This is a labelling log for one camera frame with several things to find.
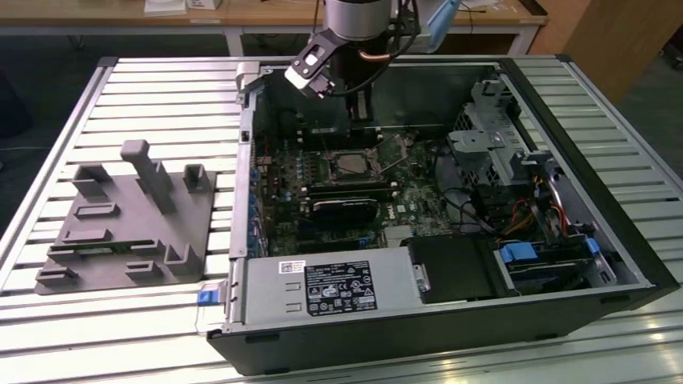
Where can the silver square CPU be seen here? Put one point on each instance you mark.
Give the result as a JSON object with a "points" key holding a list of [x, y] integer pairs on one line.
{"points": [[349, 163]]}

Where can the CPU socket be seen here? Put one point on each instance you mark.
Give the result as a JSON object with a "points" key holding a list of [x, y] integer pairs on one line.
{"points": [[329, 173]]}

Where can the grey metal drive cage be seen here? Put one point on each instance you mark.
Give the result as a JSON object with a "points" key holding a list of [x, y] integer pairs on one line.
{"points": [[475, 144]]}

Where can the black RAM stick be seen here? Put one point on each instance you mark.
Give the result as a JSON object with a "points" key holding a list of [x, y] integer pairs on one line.
{"points": [[347, 194], [347, 186]]}

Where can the black graphics card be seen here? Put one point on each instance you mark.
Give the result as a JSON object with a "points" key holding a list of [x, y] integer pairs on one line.
{"points": [[341, 216]]}

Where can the green motherboard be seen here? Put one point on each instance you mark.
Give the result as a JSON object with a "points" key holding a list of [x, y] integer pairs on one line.
{"points": [[421, 216]]}

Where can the white box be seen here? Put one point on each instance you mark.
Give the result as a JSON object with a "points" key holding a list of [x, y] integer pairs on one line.
{"points": [[163, 8]]}

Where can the small silver heatsink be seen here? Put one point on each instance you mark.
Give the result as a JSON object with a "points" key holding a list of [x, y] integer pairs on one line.
{"points": [[399, 233]]}

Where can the wooden cabinet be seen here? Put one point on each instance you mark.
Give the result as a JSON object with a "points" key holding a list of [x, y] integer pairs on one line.
{"points": [[613, 40]]}

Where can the wooden desk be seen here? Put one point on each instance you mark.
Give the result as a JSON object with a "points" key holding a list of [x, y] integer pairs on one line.
{"points": [[106, 18]]}

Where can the black plastic shroud box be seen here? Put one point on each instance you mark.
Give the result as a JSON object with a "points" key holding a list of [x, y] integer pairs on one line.
{"points": [[453, 268]]}

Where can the blue disk carrier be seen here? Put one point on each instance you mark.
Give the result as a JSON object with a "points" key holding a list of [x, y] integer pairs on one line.
{"points": [[517, 252]]}

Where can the grey parts rack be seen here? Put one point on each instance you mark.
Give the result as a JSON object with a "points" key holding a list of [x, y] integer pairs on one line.
{"points": [[133, 224]]}

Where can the grey power supply unit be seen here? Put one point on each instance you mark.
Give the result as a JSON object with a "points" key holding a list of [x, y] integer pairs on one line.
{"points": [[267, 296]]}

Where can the blue plastic latch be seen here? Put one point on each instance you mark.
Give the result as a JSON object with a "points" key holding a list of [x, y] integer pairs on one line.
{"points": [[592, 247]]}

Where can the blue tab on case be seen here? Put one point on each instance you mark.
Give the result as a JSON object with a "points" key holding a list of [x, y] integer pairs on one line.
{"points": [[208, 297]]}

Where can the green RAM stick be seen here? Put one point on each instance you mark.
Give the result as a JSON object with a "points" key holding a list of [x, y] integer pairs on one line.
{"points": [[120, 249]]}

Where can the black open PC case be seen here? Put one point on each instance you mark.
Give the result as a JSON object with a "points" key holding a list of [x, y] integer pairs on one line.
{"points": [[373, 344]]}

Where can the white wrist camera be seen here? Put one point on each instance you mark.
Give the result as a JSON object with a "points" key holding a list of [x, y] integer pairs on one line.
{"points": [[309, 60]]}

